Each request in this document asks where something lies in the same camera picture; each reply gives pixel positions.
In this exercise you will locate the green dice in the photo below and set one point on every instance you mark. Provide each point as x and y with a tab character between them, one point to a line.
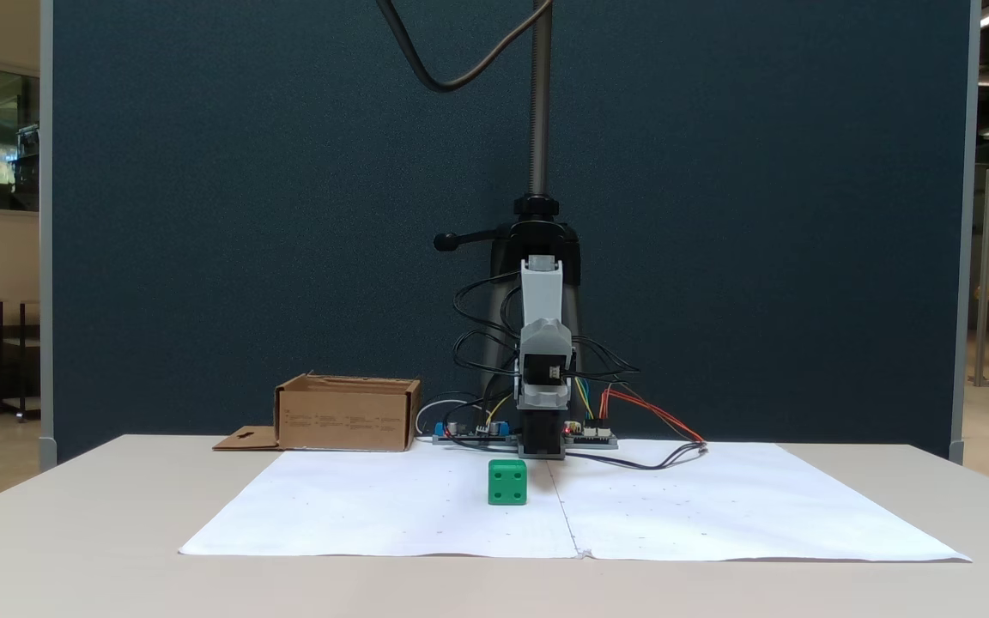
507	482

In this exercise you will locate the black shelf trolley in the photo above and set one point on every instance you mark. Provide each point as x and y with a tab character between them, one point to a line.
18	360

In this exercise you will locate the white paper sheet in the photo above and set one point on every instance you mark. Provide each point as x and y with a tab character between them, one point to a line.
391	506
735	506

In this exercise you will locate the blue partition panel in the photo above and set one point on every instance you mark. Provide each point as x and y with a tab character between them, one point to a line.
245	215

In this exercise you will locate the wall window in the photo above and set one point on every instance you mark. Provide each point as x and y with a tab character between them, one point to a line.
14	137

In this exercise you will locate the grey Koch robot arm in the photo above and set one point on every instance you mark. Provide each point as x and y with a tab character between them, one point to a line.
542	287

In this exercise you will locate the brown cardboard box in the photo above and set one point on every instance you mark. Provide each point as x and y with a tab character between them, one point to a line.
347	421

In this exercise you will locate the small motor controller board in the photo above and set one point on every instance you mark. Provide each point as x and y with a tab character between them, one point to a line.
591	436

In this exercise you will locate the black camera stand with pole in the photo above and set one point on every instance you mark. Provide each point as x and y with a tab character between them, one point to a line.
539	103

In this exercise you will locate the blue circuit board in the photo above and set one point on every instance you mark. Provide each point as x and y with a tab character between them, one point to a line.
469	432

